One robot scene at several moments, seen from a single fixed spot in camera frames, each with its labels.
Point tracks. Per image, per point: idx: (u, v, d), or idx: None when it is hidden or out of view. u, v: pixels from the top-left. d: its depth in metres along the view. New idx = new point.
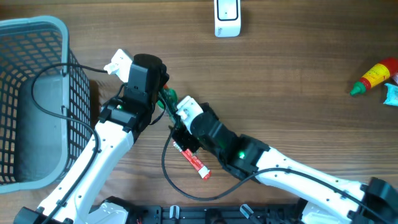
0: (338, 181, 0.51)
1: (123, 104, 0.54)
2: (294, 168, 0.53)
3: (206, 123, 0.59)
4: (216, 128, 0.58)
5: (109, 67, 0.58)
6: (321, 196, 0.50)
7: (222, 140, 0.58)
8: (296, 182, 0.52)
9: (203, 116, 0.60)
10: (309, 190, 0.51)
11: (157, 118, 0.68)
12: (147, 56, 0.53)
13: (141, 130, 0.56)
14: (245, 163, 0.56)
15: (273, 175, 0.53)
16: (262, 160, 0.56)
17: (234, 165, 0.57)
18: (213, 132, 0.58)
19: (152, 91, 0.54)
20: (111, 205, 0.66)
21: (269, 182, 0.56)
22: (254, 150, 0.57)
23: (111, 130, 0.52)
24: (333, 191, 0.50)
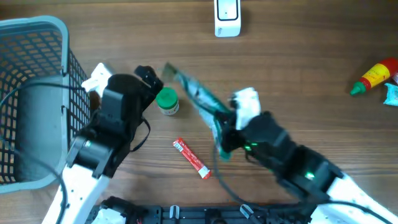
0: None
1: (93, 138, 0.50)
2: (372, 208, 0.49)
3: (270, 130, 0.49)
4: (282, 137, 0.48)
5: (88, 84, 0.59)
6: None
7: (283, 151, 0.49)
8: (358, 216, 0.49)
9: (263, 121, 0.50)
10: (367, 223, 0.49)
11: (139, 144, 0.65)
12: (124, 79, 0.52)
13: (117, 164, 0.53)
14: (314, 187, 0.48)
15: (349, 210, 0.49)
16: (334, 188, 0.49)
17: (292, 182, 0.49)
18: (276, 141, 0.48)
19: (129, 117, 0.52)
20: (107, 214, 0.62)
21: (335, 213, 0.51)
22: (319, 170, 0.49)
23: (81, 178, 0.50)
24: None
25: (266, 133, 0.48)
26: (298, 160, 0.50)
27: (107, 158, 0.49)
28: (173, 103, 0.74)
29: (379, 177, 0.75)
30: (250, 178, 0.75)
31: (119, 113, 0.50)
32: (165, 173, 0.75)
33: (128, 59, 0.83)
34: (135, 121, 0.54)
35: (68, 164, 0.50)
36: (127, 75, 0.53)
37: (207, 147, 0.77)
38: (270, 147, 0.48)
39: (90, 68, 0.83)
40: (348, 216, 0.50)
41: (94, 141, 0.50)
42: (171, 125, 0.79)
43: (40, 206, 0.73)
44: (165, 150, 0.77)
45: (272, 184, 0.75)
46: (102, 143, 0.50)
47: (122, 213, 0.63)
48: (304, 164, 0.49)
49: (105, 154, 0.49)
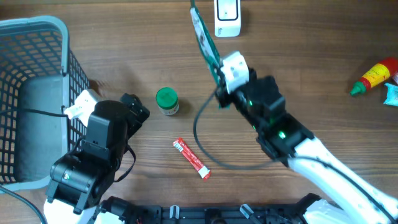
0: (376, 192, 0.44)
1: (72, 170, 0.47)
2: (336, 165, 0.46)
3: (270, 95, 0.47)
4: (279, 101, 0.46)
5: (71, 110, 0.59)
6: (352, 200, 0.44)
7: (275, 116, 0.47)
8: (334, 181, 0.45)
9: (269, 86, 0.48)
10: (339, 190, 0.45)
11: (124, 174, 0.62)
12: (111, 105, 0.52)
13: (104, 191, 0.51)
14: (283, 145, 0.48)
15: (311, 166, 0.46)
16: (303, 146, 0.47)
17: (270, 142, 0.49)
18: (272, 105, 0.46)
19: (115, 145, 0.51)
20: (104, 219, 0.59)
21: (303, 172, 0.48)
22: (297, 135, 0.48)
23: (61, 213, 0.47)
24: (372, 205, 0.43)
25: (267, 96, 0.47)
26: (285, 126, 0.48)
27: (89, 191, 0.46)
28: (174, 103, 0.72)
29: (378, 177, 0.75)
30: (250, 178, 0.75)
31: (106, 140, 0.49)
32: (166, 173, 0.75)
33: (128, 59, 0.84)
34: (120, 147, 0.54)
35: (46, 200, 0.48)
36: (114, 102, 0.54)
37: (206, 147, 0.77)
38: (264, 109, 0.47)
39: (90, 68, 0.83)
40: (311, 173, 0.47)
41: (75, 170, 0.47)
42: (171, 125, 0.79)
43: (40, 206, 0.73)
44: (164, 150, 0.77)
45: (272, 184, 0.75)
46: (84, 172, 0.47)
47: (120, 216, 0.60)
48: (289, 130, 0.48)
49: (87, 185, 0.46)
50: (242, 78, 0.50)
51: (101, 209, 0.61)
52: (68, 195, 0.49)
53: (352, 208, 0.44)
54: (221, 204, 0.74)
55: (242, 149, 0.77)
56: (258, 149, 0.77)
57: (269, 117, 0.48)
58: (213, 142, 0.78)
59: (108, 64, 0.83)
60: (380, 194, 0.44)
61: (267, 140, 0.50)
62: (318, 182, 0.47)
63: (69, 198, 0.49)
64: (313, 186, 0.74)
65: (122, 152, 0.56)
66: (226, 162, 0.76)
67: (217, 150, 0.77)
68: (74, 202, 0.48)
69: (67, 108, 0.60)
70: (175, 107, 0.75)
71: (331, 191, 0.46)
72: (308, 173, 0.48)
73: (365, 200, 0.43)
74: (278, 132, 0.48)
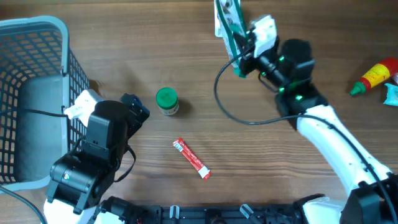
0: (370, 158, 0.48)
1: (72, 170, 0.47)
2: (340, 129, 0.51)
3: (301, 54, 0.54)
4: (308, 63, 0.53)
5: (71, 111, 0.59)
6: (344, 155, 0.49)
7: (298, 78, 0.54)
8: (333, 139, 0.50)
9: (303, 46, 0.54)
10: (337, 148, 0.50)
11: (124, 174, 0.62)
12: (111, 105, 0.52)
13: (104, 191, 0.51)
14: (297, 105, 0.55)
15: (315, 124, 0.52)
16: (315, 108, 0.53)
17: (287, 100, 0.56)
18: (301, 63, 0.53)
19: (115, 145, 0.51)
20: (104, 219, 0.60)
21: (308, 130, 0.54)
22: (313, 101, 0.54)
23: (61, 213, 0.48)
24: (360, 164, 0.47)
25: (297, 55, 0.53)
26: (302, 90, 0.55)
27: (89, 191, 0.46)
28: (173, 103, 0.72)
29: None
30: (250, 178, 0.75)
31: (106, 140, 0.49)
32: (166, 173, 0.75)
33: (128, 59, 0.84)
34: (120, 147, 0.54)
35: (46, 200, 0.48)
36: (114, 101, 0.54)
37: (206, 147, 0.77)
38: (291, 67, 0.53)
39: (90, 68, 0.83)
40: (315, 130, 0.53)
41: (76, 170, 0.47)
42: (171, 125, 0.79)
43: (40, 206, 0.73)
44: (165, 151, 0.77)
45: (272, 184, 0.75)
46: (84, 172, 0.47)
47: (120, 216, 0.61)
48: (306, 94, 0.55)
49: (87, 185, 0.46)
50: (271, 41, 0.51)
51: (101, 209, 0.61)
52: (68, 196, 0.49)
53: (343, 165, 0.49)
54: (221, 204, 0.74)
55: (242, 149, 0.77)
56: (258, 149, 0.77)
57: (291, 77, 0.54)
58: (213, 142, 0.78)
59: (108, 64, 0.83)
60: (374, 161, 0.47)
61: (283, 99, 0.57)
62: (321, 143, 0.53)
63: (69, 198, 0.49)
64: (313, 186, 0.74)
65: (122, 152, 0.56)
66: (226, 162, 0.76)
67: (217, 150, 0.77)
68: (74, 202, 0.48)
69: (68, 108, 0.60)
70: (175, 107, 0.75)
71: (331, 151, 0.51)
72: (314, 135, 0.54)
73: (357, 160, 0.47)
74: (296, 93, 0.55)
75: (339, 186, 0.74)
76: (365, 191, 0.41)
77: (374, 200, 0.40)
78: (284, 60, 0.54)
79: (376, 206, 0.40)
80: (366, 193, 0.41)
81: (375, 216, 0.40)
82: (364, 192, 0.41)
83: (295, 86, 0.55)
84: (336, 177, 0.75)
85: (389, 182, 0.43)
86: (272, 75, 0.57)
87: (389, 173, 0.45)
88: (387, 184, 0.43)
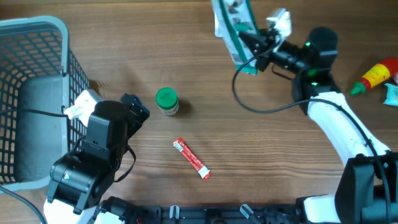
0: (372, 136, 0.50)
1: (72, 170, 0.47)
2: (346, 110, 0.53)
3: (326, 43, 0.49)
4: (333, 54, 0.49)
5: (71, 111, 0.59)
6: (348, 132, 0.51)
7: (320, 66, 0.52)
8: (340, 121, 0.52)
9: (329, 38, 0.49)
10: (342, 126, 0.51)
11: (124, 174, 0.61)
12: (111, 106, 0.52)
13: (104, 191, 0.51)
14: (310, 89, 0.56)
15: (324, 105, 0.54)
16: (324, 92, 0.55)
17: (303, 86, 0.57)
18: (325, 53, 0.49)
19: (114, 145, 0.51)
20: (104, 220, 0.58)
21: (316, 110, 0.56)
22: (326, 89, 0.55)
23: (60, 213, 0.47)
24: (362, 140, 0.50)
25: (324, 44, 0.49)
26: (319, 78, 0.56)
27: (89, 190, 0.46)
28: (173, 103, 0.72)
29: None
30: (250, 178, 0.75)
31: (106, 140, 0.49)
32: (166, 173, 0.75)
33: (128, 59, 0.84)
34: (120, 147, 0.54)
35: (46, 200, 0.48)
36: (113, 101, 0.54)
37: (206, 147, 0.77)
38: (316, 56, 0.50)
39: (90, 68, 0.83)
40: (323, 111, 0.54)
41: (75, 170, 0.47)
42: (171, 125, 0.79)
43: (40, 206, 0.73)
44: (164, 151, 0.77)
45: (272, 184, 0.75)
46: (84, 172, 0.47)
47: (120, 216, 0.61)
48: (321, 82, 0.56)
49: (87, 185, 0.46)
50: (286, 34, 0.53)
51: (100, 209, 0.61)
52: (68, 195, 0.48)
53: (346, 142, 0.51)
54: (221, 205, 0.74)
55: (242, 149, 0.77)
56: (258, 149, 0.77)
57: (313, 65, 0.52)
58: (213, 142, 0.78)
59: (108, 64, 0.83)
60: (375, 140, 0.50)
61: (300, 84, 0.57)
62: (326, 123, 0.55)
63: (69, 198, 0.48)
64: (313, 186, 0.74)
65: (122, 152, 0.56)
66: (226, 162, 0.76)
67: (217, 150, 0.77)
68: (74, 202, 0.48)
69: (68, 108, 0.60)
70: (175, 107, 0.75)
71: (334, 129, 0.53)
72: (319, 116, 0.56)
73: (359, 137, 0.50)
74: (313, 79, 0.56)
75: None
76: (363, 161, 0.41)
77: (369, 171, 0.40)
78: (309, 46, 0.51)
79: (370, 176, 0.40)
80: (365, 163, 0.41)
81: (370, 185, 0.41)
82: (360, 162, 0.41)
83: (313, 73, 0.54)
84: (336, 178, 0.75)
85: (387, 160, 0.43)
86: (293, 66, 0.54)
87: (386, 150, 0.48)
88: (385, 163, 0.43)
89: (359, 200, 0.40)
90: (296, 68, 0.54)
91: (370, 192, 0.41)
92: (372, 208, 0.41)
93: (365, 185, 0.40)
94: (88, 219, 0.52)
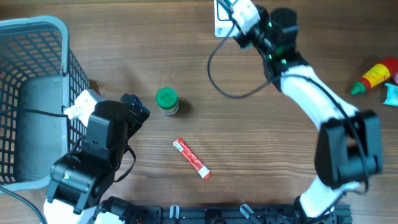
0: (342, 102, 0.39)
1: (72, 170, 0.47)
2: (314, 80, 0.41)
3: (286, 17, 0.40)
4: (295, 30, 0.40)
5: (71, 111, 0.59)
6: (318, 101, 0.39)
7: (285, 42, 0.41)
8: (309, 91, 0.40)
9: (289, 13, 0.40)
10: (312, 96, 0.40)
11: (124, 174, 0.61)
12: (111, 106, 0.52)
13: (104, 191, 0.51)
14: (280, 68, 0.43)
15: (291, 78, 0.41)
16: (295, 69, 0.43)
17: (272, 68, 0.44)
18: (286, 29, 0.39)
19: (114, 145, 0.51)
20: (104, 219, 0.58)
21: (285, 87, 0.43)
22: (296, 64, 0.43)
23: (60, 213, 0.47)
24: (333, 107, 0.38)
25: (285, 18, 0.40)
26: (288, 55, 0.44)
27: (89, 191, 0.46)
28: (174, 103, 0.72)
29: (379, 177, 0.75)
30: (250, 178, 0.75)
31: (106, 140, 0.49)
32: (166, 173, 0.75)
33: (128, 59, 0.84)
34: (120, 147, 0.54)
35: (46, 200, 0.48)
36: (113, 102, 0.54)
37: (206, 147, 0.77)
38: (278, 33, 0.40)
39: (89, 68, 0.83)
40: (290, 84, 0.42)
41: (75, 170, 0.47)
42: (171, 125, 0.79)
43: (40, 206, 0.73)
44: (165, 151, 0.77)
45: (272, 184, 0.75)
46: (84, 172, 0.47)
47: (120, 216, 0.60)
48: (291, 58, 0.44)
49: (87, 185, 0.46)
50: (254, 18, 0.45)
51: (100, 209, 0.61)
52: (68, 196, 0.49)
53: (318, 113, 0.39)
54: (221, 204, 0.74)
55: (242, 149, 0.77)
56: (258, 149, 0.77)
57: (278, 43, 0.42)
58: (213, 142, 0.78)
59: (108, 64, 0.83)
60: (344, 103, 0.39)
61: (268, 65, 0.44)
62: (296, 99, 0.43)
63: (69, 198, 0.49)
64: None
65: (122, 152, 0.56)
66: (226, 162, 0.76)
67: (217, 150, 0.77)
68: (74, 202, 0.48)
69: (68, 108, 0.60)
70: (175, 107, 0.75)
71: (306, 103, 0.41)
72: (289, 92, 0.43)
73: (331, 105, 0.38)
74: (282, 56, 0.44)
75: None
76: (335, 122, 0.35)
77: (341, 130, 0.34)
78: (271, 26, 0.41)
79: (342, 135, 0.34)
80: (334, 124, 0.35)
81: (342, 145, 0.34)
82: (332, 123, 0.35)
83: (282, 51, 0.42)
84: None
85: (358, 120, 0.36)
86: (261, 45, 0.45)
87: (357, 111, 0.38)
88: (356, 123, 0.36)
89: (333, 159, 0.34)
90: (264, 47, 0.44)
91: (344, 150, 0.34)
92: (352, 170, 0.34)
93: (339, 144, 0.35)
94: (88, 219, 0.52)
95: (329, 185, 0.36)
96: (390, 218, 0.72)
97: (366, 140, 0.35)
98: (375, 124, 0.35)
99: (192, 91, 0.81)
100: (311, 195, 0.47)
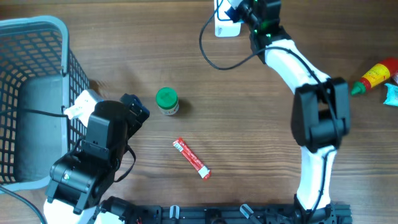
0: (318, 71, 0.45)
1: (72, 170, 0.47)
2: (295, 52, 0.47)
3: None
4: (278, 5, 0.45)
5: (71, 111, 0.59)
6: (294, 69, 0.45)
7: (270, 17, 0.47)
8: (288, 61, 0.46)
9: None
10: (290, 65, 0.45)
11: (124, 174, 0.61)
12: (111, 105, 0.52)
13: (104, 191, 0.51)
14: (265, 40, 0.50)
15: (275, 50, 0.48)
16: (278, 43, 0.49)
17: (258, 40, 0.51)
18: (270, 5, 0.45)
19: (114, 145, 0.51)
20: (104, 219, 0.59)
21: (270, 60, 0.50)
22: (279, 38, 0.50)
23: (60, 213, 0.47)
24: (307, 73, 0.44)
25: None
26: (272, 28, 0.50)
27: (89, 191, 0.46)
28: (173, 103, 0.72)
29: (379, 177, 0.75)
30: (250, 177, 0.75)
31: (106, 140, 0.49)
32: (166, 173, 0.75)
33: (128, 59, 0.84)
34: (120, 147, 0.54)
35: (46, 201, 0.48)
36: (113, 101, 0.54)
37: (206, 147, 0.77)
38: (263, 8, 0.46)
39: (89, 68, 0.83)
40: (273, 56, 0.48)
41: (75, 170, 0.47)
42: (171, 125, 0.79)
43: (40, 206, 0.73)
44: (165, 151, 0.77)
45: (272, 184, 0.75)
46: (84, 172, 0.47)
47: (120, 216, 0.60)
48: (275, 33, 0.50)
49: (87, 185, 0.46)
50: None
51: (100, 209, 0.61)
52: (68, 195, 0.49)
53: (294, 79, 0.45)
54: (221, 205, 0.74)
55: (242, 149, 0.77)
56: (258, 149, 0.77)
57: (263, 18, 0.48)
58: (213, 142, 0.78)
59: (108, 64, 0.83)
60: (319, 72, 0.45)
61: (255, 37, 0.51)
62: (279, 70, 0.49)
63: (69, 198, 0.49)
64: None
65: (122, 152, 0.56)
66: (226, 162, 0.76)
67: (217, 150, 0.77)
68: (74, 202, 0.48)
69: (68, 108, 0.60)
70: (175, 107, 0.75)
71: (286, 72, 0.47)
72: (274, 64, 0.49)
73: (305, 71, 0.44)
74: (267, 30, 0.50)
75: (339, 186, 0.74)
76: (309, 88, 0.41)
77: (313, 97, 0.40)
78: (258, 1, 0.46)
79: (314, 101, 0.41)
80: (309, 89, 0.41)
81: (314, 109, 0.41)
82: (306, 89, 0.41)
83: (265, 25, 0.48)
84: (336, 177, 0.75)
85: (329, 86, 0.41)
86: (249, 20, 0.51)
87: (328, 78, 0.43)
88: (328, 89, 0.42)
89: (306, 121, 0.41)
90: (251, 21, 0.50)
91: (316, 112, 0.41)
92: (323, 129, 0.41)
93: (313, 109, 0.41)
94: (88, 219, 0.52)
95: (301, 143, 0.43)
96: (390, 218, 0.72)
97: (335, 105, 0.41)
98: (344, 89, 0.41)
99: (192, 91, 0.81)
100: (305, 180, 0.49)
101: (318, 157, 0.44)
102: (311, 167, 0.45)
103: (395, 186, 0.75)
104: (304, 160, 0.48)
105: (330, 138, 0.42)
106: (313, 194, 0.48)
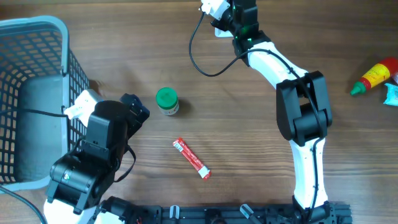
0: (296, 68, 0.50)
1: (72, 170, 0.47)
2: (274, 52, 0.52)
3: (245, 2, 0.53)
4: (254, 10, 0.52)
5: (71, 111, 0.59)
6: (274, 68, 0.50)
7: (249, 22, 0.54)
8: (269, 61, 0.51)
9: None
10: (270, 64, 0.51)
11: (124, 175, 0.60)
12: (111, 105, 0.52)
13: (104, 191, 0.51)
14: (246, 44, 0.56)
15: (257, 52, 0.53)
16: (260, 45, 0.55)
17: (241, 44, 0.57)
18: (247, 10, 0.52)
19: (114, 145, 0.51)
20: (104, 219, 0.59)
21: (254, 61, 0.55)
22: (260, 41, 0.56)
23: (60, 213, 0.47)
24: (286, 70, 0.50)
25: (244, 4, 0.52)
26: (253, 33, 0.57)
27: (89, 191, 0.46)
28: (173, 103, 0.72)
29: (379, 177, 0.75)
30: (250, 177, 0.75)
31: (106, 140, 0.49)
32: (166, 173, 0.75)
33: (128, 59, 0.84)
34: (120, 147, 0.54)
35: (46, 201, 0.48)
36: (113, 101, 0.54)
37: (206, 147, 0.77)
38: (241, 14, 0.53)
39: (89, 68, 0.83)
40: (257, 57, 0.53)
41: (75, 170, 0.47)
42: (171, 125, 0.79)
43: (40, 206, 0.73)
44: (165, 151, 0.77)
45: (272, 184, 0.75)
46: (84, 172, 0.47)
47: (120, 216, 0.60)
48: (255, 37, 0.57)
49: (87, 185, 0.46)
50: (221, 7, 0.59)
51: (101, 209, 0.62)
52: (68, 196, 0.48)
53: (275, 77, 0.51)
54: (221, 204, 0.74)
55: (243, 149, 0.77)
56: (258, 148, 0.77)
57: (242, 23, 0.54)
58: (213, 142, 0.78)
59: (108, 64, 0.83)
60: (297, 68, 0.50)
61: (238, 42, 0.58)
62: (262, 71, 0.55)
63: (69, 198, 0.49)
64: None
65: (122, 152, 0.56)
66: (226, 162, 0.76)
67: (217, 150, 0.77)
68: (74, 202, 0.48)
69: (68, 108, 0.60)
70: (175, 107, 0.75)
71: (268, 71, 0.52)
72: (257, 64, 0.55)
73: (284, 69, 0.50)
74: (248, 36, 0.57)
75: (339, 186, 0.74)
76: (288, 84, 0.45)
77: (292, 91, 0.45)
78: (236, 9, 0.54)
79: (294, 94, 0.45)
80: (288, 85, 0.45)
81: (295, 103, 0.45)
82: (285, 84, 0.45)
83: (245, 30, 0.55)
84: (336, 177, 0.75)
85: (308, 81, 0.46)
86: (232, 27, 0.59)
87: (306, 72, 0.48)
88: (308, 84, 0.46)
89: (289, 114, 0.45)
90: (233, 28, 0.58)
91: (297, 107, 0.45)
92: (306, 121, 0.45)
93: (293, 102, 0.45)
94: (88, 219, 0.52)
95: (288, 137, 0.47)
96: (390, 218, 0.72)
97: (314, 98, 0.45)
98: (321, 83, 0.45)
99: (193, 91, 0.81)
100: (299, 178, 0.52)
101: (306, 150, 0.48)
102: (301, 161, 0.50)
103: (395, 186, 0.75)
104: (295, 157, 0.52)
105: (314, 129, 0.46)
106: (308, 191, 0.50)
